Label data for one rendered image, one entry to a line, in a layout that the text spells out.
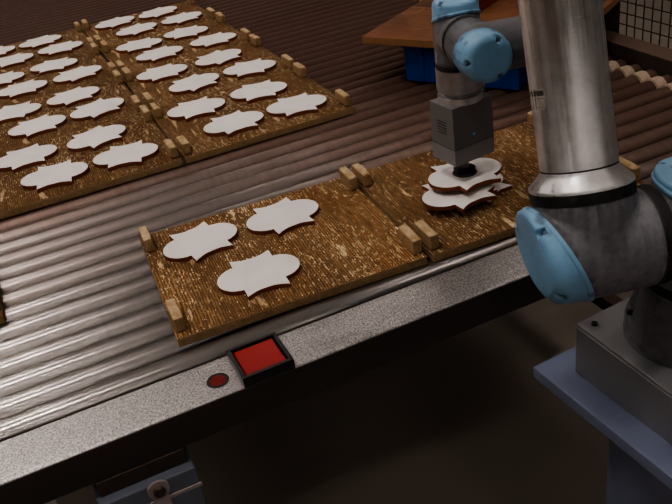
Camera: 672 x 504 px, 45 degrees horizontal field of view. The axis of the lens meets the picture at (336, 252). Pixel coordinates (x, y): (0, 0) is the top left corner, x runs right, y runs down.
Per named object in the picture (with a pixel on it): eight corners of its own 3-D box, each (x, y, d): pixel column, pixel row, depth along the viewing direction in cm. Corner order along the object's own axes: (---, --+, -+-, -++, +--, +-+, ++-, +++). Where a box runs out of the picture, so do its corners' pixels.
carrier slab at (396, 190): (645, 191, 139) (645, 182, 138) (433, 263, 129) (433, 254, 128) (530, 127, 168) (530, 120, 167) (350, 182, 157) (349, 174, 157)
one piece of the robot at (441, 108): (459, 61, 139) (464, 147, 147) (416, 75, 135) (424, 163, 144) (496, 73, 131) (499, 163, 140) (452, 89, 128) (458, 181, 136)
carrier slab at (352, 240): (428, 264, 129) (427, 255, 128) (179, 347, 119) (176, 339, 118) (347, 182, 158) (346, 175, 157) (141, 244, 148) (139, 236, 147)
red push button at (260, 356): (288, 367, 112) (286, 359, 112) (248, 383, 110) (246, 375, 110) (273, 345, 117) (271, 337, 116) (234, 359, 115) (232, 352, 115)
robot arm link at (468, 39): (537, 24, 114) (510, 6, 123) (461, 38, 113) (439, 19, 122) (538, 77, 118) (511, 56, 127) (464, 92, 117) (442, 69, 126)
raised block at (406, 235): (424, 253, 129) (422, 238, 127) (413, 256, 128) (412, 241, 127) (407, 237, 134) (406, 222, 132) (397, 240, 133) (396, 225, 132)
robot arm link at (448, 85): (425, 66, 133) (464, 53, 136) (428, 93, 135) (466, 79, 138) (454, 76, 127) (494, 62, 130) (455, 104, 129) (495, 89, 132)
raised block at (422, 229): (440, 248, 129) (439, 233, 128) (430, 251, 129) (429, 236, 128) (423, 232, 134) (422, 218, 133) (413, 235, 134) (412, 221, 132)
